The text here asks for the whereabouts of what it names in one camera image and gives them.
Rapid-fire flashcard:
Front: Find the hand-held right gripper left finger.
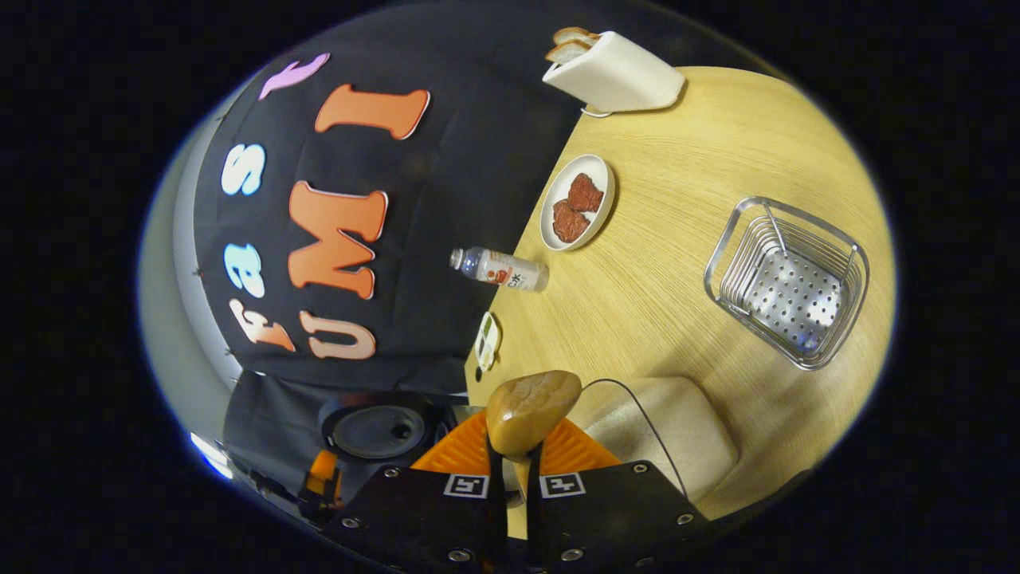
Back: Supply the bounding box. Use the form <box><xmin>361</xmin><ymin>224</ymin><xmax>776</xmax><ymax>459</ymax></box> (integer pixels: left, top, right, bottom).
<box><xmin>321</xmin><ymin>409</ymin><xmax>511</xmax><ymax>574</ymax></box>

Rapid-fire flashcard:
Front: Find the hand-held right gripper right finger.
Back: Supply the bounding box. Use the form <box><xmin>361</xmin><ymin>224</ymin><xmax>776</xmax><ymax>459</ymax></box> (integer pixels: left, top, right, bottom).
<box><xmin>526</xmin><ymin>417</ymin><xmax>713</xmax><ymax>574</ymax></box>

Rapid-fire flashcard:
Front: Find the white toaster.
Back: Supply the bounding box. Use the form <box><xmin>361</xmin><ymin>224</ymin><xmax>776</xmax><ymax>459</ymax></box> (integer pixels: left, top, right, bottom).
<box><xmin>542</xmin><ymin>30</ymin><xmax>686</xmax><ymax>114</ymax></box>

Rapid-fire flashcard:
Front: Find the white divided bean plate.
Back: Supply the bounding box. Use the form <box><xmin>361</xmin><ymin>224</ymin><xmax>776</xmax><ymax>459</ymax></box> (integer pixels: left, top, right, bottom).
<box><xmin>474</xmin><ymin>311</ymin><xmax>501</xmax><ymax>373</ymax></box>

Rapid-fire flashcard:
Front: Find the metal chopstick holder basket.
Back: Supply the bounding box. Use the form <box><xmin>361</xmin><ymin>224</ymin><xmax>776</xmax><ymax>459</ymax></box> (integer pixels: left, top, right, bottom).
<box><xmin>704</xmin><ymin>196</ymin><xmax>870</xmax><ymax>372</ymax></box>

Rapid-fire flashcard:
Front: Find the ceiling light panel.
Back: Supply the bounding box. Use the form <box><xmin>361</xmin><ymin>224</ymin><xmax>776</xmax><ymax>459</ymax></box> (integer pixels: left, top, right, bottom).
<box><xmin>190</xmin><ymin>432</ymin><xmax>236</xmax><ymax>481</ymax></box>

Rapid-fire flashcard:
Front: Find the clear plastic drink bottle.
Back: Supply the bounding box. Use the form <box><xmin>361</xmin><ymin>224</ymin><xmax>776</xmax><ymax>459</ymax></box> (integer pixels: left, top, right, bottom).
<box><xmin>449</xmin><ymin>246</ymin><xmax>551</xmax><ymax>293</ymax></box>

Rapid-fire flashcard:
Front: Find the thin black cable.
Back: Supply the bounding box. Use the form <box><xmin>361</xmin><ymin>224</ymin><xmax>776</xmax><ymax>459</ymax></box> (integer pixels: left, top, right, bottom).
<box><xmin>580</xmin><ymin>378</ymin><xmax>689</xmax><ymax>501</ymax></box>

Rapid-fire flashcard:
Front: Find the wooden spoon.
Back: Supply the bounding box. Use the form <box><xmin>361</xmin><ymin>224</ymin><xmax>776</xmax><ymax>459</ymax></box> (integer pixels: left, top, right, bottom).
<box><xmin>484</xmin><ymin>370</ymin><xmax>583</xmax><ymax>543</ymax></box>

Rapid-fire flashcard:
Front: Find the beige rounded box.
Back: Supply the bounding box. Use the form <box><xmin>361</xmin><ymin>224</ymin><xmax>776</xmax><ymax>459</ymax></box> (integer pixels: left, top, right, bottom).
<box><xmin>586</xmin><ymin>376</ymin><xmax>740</xmax><ymax>503</ymax></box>

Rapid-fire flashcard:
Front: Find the dark grey rice cooker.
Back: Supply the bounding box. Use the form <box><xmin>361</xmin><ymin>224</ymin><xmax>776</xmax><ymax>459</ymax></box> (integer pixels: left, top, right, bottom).
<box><xmin>317</xmin><ymin>389</ymin><xmax>459</xmax><ymax>479</ymax></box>

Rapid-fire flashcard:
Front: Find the white round plate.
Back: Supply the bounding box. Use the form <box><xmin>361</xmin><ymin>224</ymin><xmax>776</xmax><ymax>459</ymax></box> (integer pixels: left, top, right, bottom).
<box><xmin>539</xmin><ymin>154</ymin><xmax>617</xmax><ymax>253</ymax></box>

